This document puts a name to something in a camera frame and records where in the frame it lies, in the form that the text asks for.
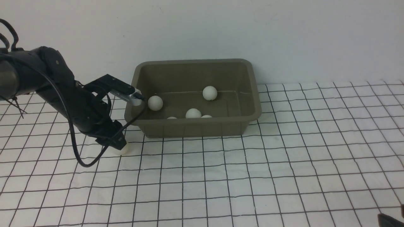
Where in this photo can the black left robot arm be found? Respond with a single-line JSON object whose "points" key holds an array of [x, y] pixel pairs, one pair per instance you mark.
{"points": [[44, 71]]}

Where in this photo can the olive plastic bin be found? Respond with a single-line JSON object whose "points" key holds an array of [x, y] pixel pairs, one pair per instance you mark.
{"points": [[180, 84]]}

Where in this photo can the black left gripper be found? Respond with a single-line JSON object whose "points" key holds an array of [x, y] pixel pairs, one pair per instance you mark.
{"points": [[92, 117]]}

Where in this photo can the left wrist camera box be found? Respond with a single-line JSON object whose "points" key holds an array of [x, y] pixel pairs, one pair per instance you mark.
{"points": [[109, 84]]}

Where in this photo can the white black-grid tablecloth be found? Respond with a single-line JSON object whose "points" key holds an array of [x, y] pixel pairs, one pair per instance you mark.
{"points": [[320, 155]]}

